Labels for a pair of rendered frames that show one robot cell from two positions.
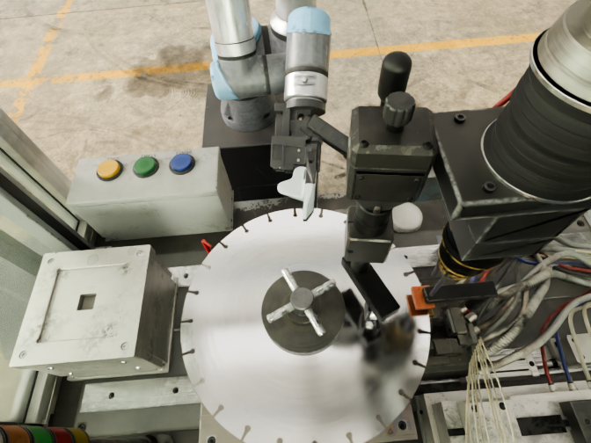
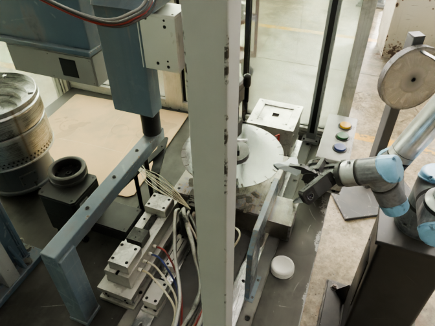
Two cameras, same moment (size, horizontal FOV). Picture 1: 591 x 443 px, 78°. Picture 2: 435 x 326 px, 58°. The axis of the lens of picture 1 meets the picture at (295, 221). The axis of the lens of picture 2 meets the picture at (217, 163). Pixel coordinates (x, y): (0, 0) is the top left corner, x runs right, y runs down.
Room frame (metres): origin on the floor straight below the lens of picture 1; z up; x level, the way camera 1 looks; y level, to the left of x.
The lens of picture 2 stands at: (0.46, -0.94, 1.75)
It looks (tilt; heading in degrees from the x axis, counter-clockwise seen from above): 41 degrees down; 111
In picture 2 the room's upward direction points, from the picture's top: 1 degrees counter-clockwise
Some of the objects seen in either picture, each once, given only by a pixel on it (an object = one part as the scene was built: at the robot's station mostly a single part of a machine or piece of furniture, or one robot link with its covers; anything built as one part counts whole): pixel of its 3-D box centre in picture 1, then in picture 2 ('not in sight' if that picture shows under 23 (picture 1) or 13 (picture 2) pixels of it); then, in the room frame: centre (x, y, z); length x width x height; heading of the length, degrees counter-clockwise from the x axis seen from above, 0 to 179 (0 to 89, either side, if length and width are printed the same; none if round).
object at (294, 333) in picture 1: (302, 308); (232, 149); (0.15, 0.00, 0.96); 0.11 x 0.11 x 0.03
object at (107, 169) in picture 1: (110, 170); (345, 126); (0.47, 0.35, 0.90); 0.04 x 0.04 x 0.02
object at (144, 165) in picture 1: (146, 167); (342, 137); (0.47, 0.28, 0.90); 0.04 x 0.04 x 0.02
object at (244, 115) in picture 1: (246, 96); (423, 213); (0.77, 0.09, 0.80); 0.15 x 0.15 x 0.10
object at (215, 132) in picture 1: (266, 192); (387, 285); (0.77, 0.09, 0.37); 0.40 x 0.40 x 0.75; 89
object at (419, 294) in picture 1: (448, 300); not in sight; (0.14, -0.19, 0.95); 0.10 x 0.03 x 0.07; 89
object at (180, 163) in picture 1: (182, 164); (339, 148); (0.47, 0.21, 0.90); 0.04 x 0.04 x 0.02
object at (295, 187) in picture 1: (295, 190); (290, 163); (0.34, -0.01, 0.96); 0.09 x 0.06 x 0.03; 170
